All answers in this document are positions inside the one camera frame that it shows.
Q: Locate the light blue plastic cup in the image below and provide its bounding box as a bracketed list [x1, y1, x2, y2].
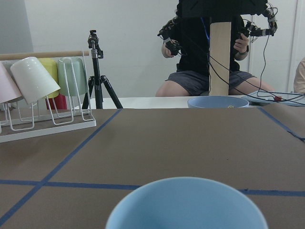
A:
[105, 177, 268, 229]

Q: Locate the blue bowl at table edge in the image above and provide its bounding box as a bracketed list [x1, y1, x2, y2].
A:
[187, 96, 249, 108]

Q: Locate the seated operator in black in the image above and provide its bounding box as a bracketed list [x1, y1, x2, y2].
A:
[156, 0, 274, 97]

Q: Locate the green cup on rack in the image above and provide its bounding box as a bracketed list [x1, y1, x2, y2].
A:
[58, 57, 87, 96]

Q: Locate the red cylinder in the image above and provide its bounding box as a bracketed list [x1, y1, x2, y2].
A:
[45, 94, 67, 110]

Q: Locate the yellow cup on rack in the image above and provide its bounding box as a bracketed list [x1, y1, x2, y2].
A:
[38, 58, 60, 99]

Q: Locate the white cup on rack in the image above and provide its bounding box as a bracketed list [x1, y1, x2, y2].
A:
[10, 57, 60, 104]

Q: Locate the pink cup on rack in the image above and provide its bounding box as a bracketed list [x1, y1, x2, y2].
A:
[0, 63, 23, 103]

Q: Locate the person in beige shirt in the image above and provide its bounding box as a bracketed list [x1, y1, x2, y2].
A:
[294, 57, 305, 94]

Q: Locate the black camera tripod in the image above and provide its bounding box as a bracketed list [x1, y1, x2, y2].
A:
[82, 30, 123, 109]

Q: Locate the wooden post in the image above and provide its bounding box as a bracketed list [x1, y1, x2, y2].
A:
[209, 22, 231, 96]

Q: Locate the white wire cup rack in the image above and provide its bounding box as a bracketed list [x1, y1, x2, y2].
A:
[0, 51, 96, 142]

